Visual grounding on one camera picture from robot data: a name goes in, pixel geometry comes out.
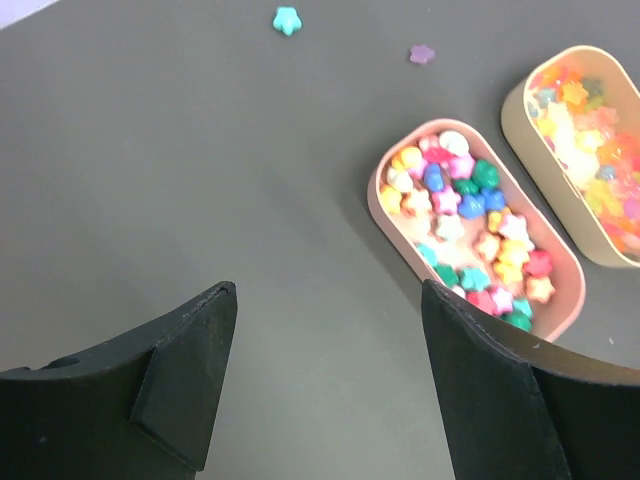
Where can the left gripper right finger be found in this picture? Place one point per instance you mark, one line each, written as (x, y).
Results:
(515, 406)

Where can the pink tray of opaque candies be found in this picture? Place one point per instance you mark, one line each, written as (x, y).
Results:
(457, 215)

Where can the purple star candy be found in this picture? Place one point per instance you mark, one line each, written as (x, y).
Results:
(421, 54)

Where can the beige tray of jelly candies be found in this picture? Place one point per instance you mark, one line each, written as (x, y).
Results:
(573, 122)

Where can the teal star candy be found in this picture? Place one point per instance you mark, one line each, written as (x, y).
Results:
(286, 20)

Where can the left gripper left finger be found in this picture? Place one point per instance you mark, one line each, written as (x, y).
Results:
(141, 405)

